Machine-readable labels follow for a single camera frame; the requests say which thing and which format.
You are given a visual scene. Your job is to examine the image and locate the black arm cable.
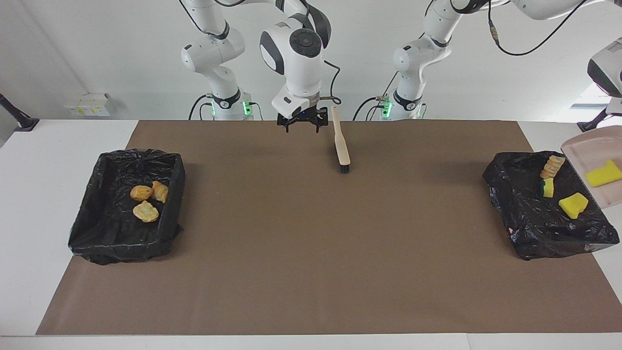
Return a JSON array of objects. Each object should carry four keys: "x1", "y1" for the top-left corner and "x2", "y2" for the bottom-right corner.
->
[
  {"x1": 487, "y1": 0, "x2": 589, "y2": 57},
  {"x1": 318, "y1": 59, "x2": 342, "y2": 105}
]

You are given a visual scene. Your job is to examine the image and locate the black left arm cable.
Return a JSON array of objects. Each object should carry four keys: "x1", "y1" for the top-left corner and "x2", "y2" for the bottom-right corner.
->
[{"x1": 487, "y1": 0, "x2": 589, "y2": 57}]

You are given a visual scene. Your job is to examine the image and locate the pale pastry piece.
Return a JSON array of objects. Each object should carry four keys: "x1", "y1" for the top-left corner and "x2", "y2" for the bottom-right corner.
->
[{"x1": 133, "y1": 201, "x2": 159, "y2": 223}]

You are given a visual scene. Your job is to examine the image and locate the brown table mat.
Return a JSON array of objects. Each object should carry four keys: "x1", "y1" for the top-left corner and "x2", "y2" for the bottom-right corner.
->
[{"x1": 36, "y1": 120, "x2": 622, "y2": 336}]

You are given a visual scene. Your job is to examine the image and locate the large striped croissant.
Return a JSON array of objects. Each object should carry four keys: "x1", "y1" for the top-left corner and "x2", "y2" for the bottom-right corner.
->
[{"x1": 540, "y1": 155, "x2": 566, "y2": 180}]

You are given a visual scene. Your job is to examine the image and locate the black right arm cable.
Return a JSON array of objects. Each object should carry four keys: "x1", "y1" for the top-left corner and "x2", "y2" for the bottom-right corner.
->
[{"x1": 318, "y1": 59, "x2": 342, "y2": 105}]

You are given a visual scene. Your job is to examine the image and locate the black base power cable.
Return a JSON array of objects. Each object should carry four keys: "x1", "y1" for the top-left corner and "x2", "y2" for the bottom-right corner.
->
[
  {"x1": 189, "y1": 94, "x2": 214, "y2": 121},
  {"x1": 353, "y1": 70, "x2": 400, "y2": 121}
]

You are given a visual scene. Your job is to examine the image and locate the black camera stand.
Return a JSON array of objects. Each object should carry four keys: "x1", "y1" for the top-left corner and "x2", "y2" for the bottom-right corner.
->
[
  {"x1": 0, "y1": 93, "x2": 39, "y2": 132},
  {"x1": 577, "y1": 107, "x2": 611, "y2": 133}
]

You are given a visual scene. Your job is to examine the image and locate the bin wrapped in black bag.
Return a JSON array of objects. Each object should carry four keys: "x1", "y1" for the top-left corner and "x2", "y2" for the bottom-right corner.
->
[{"x1": 483, "y1": 151, "x2": 620, "y2": 261}]

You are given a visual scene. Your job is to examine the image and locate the beige plastic dustpan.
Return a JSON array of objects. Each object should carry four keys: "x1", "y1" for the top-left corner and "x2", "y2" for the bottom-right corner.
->
[{"x1": 560, "y1": 125, "x2": 622, "y2": 210}]

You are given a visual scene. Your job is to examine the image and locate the white wall box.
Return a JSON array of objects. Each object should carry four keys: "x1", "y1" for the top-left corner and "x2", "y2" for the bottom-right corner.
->
[{"x1": 65, "y1": 93, "x2": 111, "y2": 116}]

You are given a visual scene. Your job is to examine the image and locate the notched yellow sponge piece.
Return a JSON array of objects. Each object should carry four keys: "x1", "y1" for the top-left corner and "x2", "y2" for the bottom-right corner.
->
[{"x1": 585, "y1": 160, "x2": 622, "y2": 188}]

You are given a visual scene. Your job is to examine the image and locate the open bin with black bag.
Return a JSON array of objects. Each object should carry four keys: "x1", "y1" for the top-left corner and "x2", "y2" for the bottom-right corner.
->
[{"x1": 68, "y1": 149, "x2": 186, "y2": 265}]

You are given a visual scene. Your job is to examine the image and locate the beige brush black bristles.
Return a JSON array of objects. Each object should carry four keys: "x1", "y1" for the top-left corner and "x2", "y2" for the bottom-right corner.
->
[{"x1": 330, "y1": 105, "x2": 352, "y2": 175}]

